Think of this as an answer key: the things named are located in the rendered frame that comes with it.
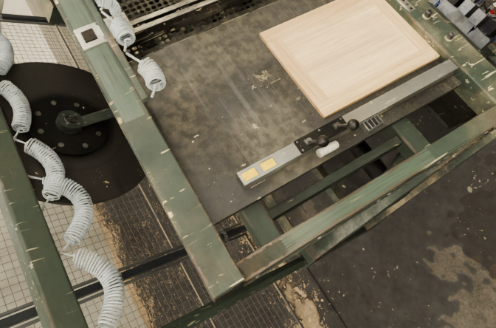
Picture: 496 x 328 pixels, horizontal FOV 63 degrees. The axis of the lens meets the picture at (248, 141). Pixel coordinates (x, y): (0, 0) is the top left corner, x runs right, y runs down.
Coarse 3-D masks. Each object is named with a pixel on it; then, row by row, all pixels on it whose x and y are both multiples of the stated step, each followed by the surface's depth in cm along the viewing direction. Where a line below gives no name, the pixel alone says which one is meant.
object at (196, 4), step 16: (96, 0) 134; (112, 0) 139; (192, 0) 158; (208, 0) 159; (224, 0) 162; (240, 0) 167; (112, 16) 148; (144, 16) 153; (160, 16) 155; (176, 16) 155; (192, 16) 159; (208, 16) 164; (80, 32) 144; (96, 32) 144; (144, 32) 152; (160, 32) 156; (128, 48) 154
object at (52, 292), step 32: (0, 128) 154; (0, 160) 146; (0, 192) 141; (32, 192) 144; (32, 224) 137; (32, 256) 131; (32, 288) 129; (64, 288) 130; (256, 288) 189; (64, 320) 124; (192, 320) 155
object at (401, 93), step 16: (448, 64) 155; (416, 80) 151; (432, 80) 151; (384, 96) 147; (400, 96) 147; (352, 112) 143; (368, 112) 143; (288, 160) 133; (240, 176) 129; (256, 176) 130
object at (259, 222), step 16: (128, 16) 167; (400, 128) 150; (384, 144) 148; (400, 144) 150; (416, 144) 147; (368, 160) 145; (336, 176) 141; (304, 192) 138; (320, 192) 141; (256, 208) 133; (272, 208) 135; (288, 208) 135; (256, 224) 130; (272, 224) 131; (256, 240) 130
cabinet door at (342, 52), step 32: (352, 0) 171; (384, 0) 172; (288, 32) 161; (320, 32) 162; (352, 32) 163; (384, 32) 164; (416, 32) 165; (288, 64) 153; (320, 64) 155; (352, 64) 156; (384, 64) 156; (416, 64) 157; (320, 96) 148; (352, 96) 148
